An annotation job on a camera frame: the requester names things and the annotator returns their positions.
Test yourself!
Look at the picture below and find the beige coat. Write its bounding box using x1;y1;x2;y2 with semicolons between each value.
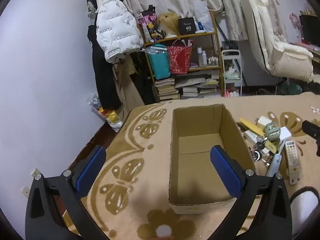
114;59;145;120

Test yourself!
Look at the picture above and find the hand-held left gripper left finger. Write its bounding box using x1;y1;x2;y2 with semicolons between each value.
25;145;110;240

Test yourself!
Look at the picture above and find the green cartoon earphone case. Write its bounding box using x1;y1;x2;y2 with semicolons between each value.
264;121;282;140

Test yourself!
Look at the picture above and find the white power bank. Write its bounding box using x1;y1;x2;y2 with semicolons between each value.
257;116;272;127

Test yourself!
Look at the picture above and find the white trolley cart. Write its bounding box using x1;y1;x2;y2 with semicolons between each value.
221;49;243;98

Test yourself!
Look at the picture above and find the wooden desk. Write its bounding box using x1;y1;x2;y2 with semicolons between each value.
295;41;320;63

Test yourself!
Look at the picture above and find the white puffer jacket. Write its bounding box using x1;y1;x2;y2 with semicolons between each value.
96;0;144;63

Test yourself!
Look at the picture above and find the black coat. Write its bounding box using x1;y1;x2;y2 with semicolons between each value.
87;26;123;110

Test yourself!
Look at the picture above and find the beige butterfly print blanket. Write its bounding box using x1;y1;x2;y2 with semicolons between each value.
62;91;320;240

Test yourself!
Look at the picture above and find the brown cardboard box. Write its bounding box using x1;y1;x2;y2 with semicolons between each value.
169;104;257;214

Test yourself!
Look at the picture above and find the white remote control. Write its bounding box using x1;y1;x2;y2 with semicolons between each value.
285;141;300;185

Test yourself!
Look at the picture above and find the pink small fan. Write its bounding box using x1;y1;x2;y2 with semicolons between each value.
290;12;301;28

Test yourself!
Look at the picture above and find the clear plastic bag of toys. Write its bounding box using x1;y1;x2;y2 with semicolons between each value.
86;92;124;132

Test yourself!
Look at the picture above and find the green fan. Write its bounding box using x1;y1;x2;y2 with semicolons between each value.
276;77;303;95

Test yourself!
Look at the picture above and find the light blue white tube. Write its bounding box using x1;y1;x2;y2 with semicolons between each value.
265;154;282;178

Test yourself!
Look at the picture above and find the cream padded quilt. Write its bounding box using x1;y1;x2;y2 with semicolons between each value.
240;0;314;83

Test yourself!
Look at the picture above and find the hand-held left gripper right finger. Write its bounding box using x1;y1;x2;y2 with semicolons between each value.
210;145;293;240

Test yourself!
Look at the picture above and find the yellow packet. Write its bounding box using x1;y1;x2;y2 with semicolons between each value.
264;140;277;155

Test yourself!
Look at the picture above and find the black box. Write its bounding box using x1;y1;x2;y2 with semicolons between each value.
178;17;196;35

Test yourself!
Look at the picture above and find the black monitor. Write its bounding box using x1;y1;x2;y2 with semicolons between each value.
300;14;320;48

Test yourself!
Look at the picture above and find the teal bag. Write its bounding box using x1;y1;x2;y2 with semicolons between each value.
146;44;172;80

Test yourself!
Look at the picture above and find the wooden shelf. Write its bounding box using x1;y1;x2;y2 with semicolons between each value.
142;11;224;103

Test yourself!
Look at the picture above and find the blonde wig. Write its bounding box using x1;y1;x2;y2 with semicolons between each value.
157;13;182;39

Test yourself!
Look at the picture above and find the pink and black cartoon packet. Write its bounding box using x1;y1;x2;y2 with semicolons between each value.
138;5;167;43

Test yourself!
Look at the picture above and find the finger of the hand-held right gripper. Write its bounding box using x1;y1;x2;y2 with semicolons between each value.
302;120;320;157

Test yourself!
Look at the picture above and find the yellow oval mirror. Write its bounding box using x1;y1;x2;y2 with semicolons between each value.
239;117;266;137

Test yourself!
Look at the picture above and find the red patterned bag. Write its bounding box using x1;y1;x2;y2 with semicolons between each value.
167;39;193;75

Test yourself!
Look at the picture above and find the stack of books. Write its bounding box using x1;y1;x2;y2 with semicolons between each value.
154;70;222;102

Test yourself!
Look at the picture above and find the white square charger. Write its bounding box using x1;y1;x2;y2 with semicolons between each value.
279;127;292;142

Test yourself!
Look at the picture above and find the white plastic bag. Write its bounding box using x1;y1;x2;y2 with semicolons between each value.
194;0;215;32

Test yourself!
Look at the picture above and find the white slipper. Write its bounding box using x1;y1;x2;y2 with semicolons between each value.
289;186;320;237

